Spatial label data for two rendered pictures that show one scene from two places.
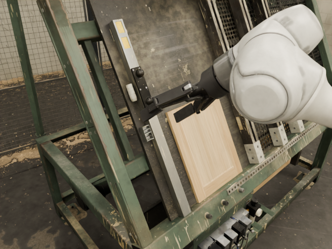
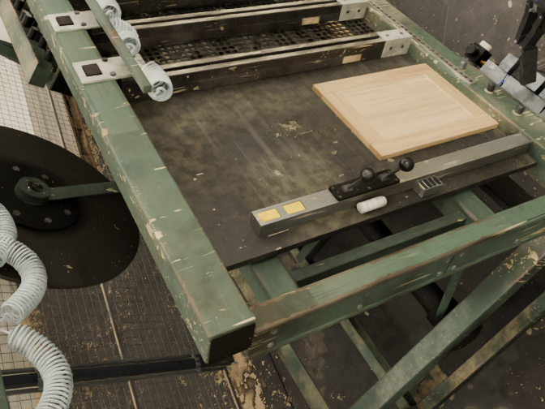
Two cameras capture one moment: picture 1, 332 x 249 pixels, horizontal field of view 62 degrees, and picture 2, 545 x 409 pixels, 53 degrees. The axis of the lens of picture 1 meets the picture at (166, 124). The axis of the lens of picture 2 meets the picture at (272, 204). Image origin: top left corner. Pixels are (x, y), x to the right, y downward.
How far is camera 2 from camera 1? 0.88 m
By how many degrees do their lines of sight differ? 19
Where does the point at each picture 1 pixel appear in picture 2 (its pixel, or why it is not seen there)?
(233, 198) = (477, 77)
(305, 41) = not seen: outside the picture
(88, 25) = (267, 273)
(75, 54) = (355, 278)
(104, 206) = (496, 282)
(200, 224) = (532, 121)
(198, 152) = (425, 118)
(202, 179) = (461, 117)
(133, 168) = (479, 211)
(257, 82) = not seen: outside the picture
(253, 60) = not seen: outside the picture
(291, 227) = (443, 23)
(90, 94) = (412, 256)
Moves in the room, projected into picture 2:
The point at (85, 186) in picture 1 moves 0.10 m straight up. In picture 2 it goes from (453, 324) to (440, 325)
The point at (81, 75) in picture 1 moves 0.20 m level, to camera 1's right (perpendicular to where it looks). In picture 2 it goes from (386, 269) to (384, 181)
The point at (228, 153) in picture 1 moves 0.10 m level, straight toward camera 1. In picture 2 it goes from (406, 79) to (433, 79)
